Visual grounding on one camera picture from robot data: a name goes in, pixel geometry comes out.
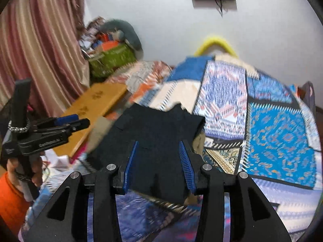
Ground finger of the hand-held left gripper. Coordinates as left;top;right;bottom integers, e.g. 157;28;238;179
68;118;91;135
53;114;79;127

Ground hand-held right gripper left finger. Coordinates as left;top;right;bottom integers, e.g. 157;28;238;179
24;141;139;242

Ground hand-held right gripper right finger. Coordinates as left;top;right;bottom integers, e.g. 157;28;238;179
179;141;288;242

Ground black pants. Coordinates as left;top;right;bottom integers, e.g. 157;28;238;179
86;103;206;206

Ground person's left hand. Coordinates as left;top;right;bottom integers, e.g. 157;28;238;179
5;155;44;188

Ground flat brown cardboard box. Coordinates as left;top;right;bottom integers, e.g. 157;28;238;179
53;82;128;158

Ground pile of colourful clothes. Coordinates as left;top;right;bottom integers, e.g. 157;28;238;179
38;146;89;182

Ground pink striped curtain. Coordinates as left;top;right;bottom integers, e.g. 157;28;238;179
0;0;91;116

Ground heap of colourful clutter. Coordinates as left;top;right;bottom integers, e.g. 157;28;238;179
79;16;127;56

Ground patchwork printed blanket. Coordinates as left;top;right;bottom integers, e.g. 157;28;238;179
20;54;323;242

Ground grey-green pillow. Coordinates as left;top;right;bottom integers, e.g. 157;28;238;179
101;19;144;56

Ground yellow round cushion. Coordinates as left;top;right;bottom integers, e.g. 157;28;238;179
194;36;239;57

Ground grey backpack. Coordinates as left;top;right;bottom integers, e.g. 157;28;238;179
298;81;317;111

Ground silver beaded lanyard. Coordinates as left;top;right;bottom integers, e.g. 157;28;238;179
7;119;30;133

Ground black screen cable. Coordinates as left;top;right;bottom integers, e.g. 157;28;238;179
214;0;225;18

